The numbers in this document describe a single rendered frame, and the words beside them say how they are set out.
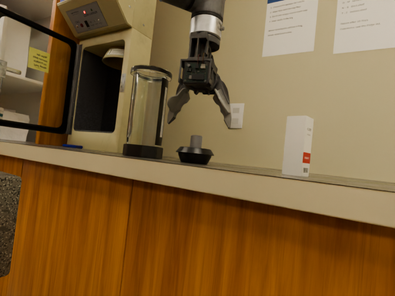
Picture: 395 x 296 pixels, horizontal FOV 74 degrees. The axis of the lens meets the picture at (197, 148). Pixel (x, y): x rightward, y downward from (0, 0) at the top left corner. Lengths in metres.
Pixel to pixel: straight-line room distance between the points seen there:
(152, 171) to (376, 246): 0.34
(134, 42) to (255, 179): 0.82
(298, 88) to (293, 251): 0.84
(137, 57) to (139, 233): 0.72
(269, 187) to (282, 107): 0.80
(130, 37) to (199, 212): 0.78
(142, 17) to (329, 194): 0.97
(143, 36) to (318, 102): 0.73
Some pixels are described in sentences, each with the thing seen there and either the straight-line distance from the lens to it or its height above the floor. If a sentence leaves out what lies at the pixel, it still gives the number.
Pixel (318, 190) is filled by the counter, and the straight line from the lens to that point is 0.37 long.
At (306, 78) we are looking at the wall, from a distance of 1.17.
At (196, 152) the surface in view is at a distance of 0.58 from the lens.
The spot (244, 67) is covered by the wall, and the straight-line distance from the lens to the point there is 1.26.
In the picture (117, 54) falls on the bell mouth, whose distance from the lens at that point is 1.15.
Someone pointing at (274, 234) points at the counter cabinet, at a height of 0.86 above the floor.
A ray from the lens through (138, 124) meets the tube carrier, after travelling 0.66.
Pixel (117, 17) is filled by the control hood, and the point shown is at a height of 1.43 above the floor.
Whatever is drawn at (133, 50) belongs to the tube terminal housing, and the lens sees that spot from 1.08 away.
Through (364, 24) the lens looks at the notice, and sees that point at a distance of 1.22.
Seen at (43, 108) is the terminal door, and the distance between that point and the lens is 1.20.
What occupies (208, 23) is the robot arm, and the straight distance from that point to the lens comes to 0.64.
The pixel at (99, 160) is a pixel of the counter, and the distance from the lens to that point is 0.59.
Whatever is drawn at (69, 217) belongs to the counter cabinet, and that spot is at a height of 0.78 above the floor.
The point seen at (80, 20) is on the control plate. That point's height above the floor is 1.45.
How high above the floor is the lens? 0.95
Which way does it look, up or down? 2 degrees up
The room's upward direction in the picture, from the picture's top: 6 degrees clockwise
